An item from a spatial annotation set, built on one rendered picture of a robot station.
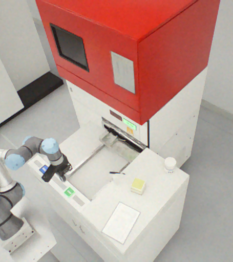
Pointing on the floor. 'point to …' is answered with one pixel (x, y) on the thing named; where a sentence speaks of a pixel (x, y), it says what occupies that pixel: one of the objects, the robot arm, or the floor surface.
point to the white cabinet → (164, 230)
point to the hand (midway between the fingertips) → (62, 181)
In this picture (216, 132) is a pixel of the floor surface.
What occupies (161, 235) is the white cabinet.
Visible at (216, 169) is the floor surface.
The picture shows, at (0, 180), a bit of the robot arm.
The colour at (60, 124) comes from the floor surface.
